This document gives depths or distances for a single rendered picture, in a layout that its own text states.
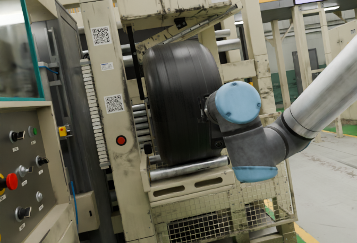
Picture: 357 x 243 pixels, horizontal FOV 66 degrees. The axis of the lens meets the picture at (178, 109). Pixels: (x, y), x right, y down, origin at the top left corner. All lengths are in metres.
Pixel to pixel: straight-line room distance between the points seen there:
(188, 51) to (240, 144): 0.60
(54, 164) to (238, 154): 0.70
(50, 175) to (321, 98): 0.89
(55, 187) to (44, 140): 0.17
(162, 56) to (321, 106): 0.65
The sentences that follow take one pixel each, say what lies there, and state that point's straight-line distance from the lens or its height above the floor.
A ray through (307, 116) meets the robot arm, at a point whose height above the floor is 1.12.
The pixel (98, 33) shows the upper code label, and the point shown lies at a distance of 1.23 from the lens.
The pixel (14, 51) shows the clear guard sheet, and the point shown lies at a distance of 0.96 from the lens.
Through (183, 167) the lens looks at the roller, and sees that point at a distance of 1.15.
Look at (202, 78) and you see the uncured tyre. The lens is 1.02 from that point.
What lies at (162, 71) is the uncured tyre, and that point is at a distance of 1.03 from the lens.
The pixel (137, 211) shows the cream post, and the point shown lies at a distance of 1.28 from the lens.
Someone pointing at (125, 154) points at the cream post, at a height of 1.00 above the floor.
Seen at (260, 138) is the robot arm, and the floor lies 1.09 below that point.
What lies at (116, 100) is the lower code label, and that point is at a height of 1.23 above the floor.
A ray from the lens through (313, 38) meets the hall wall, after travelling 12.51.
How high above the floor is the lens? 1.21
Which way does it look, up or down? 3 degrees down
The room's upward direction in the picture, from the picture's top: 10 degrees counter-clockwise
